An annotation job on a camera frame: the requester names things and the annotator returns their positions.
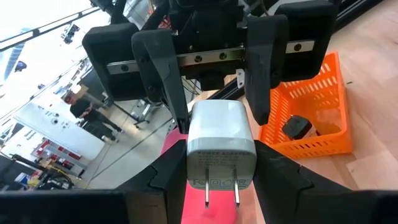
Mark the white cabinet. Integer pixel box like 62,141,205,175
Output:
14,101,106,161

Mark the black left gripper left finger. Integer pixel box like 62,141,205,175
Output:
116,139,189,224

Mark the white power adapter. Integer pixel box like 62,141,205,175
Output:
185,99,258,210

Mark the person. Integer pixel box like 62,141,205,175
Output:
68,93,124,146

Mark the pink plastic bin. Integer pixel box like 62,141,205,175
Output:
160,127,249,224

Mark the black power adapter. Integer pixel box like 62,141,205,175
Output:
281,114,313,141

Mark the red storage shelf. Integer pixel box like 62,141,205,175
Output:
30,138,83,170

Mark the silver metal bracket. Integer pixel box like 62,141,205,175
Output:
235,68,246,90

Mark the black ceiling camera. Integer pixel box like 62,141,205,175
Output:
62,24,81,44

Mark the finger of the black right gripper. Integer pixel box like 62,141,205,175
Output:
244,14,290,126
131,29,191,134

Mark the orange plastic basket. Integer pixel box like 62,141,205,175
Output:
258,51,354,160

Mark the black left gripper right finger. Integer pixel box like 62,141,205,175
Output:
253,139,358,224

